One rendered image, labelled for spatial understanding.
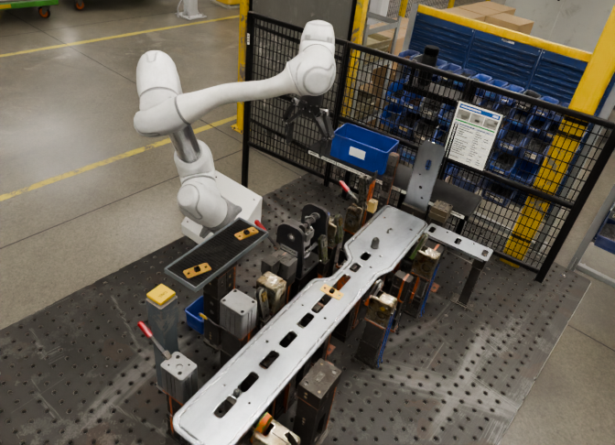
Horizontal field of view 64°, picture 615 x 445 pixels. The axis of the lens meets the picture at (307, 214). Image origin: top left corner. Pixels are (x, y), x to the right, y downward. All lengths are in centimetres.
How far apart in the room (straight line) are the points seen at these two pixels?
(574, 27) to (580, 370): 568
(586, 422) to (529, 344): 94
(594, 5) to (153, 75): 700
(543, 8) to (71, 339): 748
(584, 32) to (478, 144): 584
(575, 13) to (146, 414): 747
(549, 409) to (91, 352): 234
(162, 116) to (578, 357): 280
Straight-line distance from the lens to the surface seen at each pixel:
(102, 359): 202
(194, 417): 149
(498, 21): 620
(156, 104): 170
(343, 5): 387
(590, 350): 361
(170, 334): 167
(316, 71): 135
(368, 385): 196
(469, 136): 244
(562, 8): 823
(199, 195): 214
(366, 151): 246
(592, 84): 232
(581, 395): 332
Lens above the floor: 227
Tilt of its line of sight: 36 degrees down
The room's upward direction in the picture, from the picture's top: 8 degrees clockwise
